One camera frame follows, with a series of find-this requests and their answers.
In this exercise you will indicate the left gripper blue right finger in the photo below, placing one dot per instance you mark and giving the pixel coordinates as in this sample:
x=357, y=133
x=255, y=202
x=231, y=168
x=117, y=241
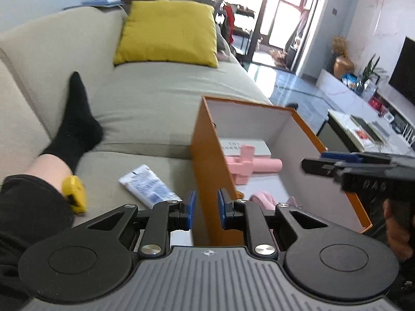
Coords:
x=248, y=218

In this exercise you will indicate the white coffee table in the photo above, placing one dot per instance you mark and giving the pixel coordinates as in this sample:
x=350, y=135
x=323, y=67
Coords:
x=350, y=133

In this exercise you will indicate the blue white plastic packet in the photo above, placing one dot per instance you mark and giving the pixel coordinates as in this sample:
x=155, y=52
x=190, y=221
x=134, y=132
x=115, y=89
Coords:
x=147, y=187

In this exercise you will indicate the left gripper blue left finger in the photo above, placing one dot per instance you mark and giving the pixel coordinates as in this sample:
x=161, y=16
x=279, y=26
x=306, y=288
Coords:
x=164, y=218

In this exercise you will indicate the black television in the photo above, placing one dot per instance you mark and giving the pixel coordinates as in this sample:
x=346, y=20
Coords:
x=403, y=76

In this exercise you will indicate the orange white cardboard box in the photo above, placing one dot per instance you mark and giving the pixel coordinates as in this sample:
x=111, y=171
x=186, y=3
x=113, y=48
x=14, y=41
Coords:
x=290, y=140

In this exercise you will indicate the white booklet box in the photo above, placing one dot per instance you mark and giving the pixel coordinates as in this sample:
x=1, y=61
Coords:
x=232, y=147

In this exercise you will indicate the pink mini backpack pouch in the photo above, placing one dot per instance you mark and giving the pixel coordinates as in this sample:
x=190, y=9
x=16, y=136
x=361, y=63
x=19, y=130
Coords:
x=264, y=199

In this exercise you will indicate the person's right leg black sock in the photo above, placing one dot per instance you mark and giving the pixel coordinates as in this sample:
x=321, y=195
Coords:
x=292, y=106

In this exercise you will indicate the yellow tape measure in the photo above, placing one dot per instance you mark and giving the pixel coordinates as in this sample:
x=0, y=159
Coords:
x=73, y=190

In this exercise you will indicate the beige fabric sofa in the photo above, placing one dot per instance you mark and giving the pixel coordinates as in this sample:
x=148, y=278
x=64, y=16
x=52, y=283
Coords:
x=147, y=109

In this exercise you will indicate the white tv console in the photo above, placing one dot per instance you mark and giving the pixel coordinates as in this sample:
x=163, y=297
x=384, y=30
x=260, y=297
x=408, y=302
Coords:
x=350, y=103

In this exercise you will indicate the yellow cushion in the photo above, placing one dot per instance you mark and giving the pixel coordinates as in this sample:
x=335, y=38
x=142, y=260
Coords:
x=169, y=31

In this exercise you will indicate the person's leg black sock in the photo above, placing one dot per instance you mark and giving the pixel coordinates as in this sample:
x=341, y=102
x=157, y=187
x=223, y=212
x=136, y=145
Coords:
x=33, y=207
x=292, y=106

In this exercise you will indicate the black metal shelf rack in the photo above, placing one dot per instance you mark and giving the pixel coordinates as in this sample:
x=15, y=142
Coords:
x=243, y=25

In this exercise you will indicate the person's right hand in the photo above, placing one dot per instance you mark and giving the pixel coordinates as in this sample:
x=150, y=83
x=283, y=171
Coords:
x=397, y=236

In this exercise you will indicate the person's left leg black sock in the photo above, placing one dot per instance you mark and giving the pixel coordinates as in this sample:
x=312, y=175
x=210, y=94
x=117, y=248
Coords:
x=33, y=207

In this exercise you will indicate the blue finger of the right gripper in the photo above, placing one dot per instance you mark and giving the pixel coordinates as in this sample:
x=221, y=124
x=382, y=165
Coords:
x=341, y=157

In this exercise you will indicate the copper vase with dried flowers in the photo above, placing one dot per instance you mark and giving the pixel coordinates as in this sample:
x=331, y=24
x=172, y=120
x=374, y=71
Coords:
x=342, y=64

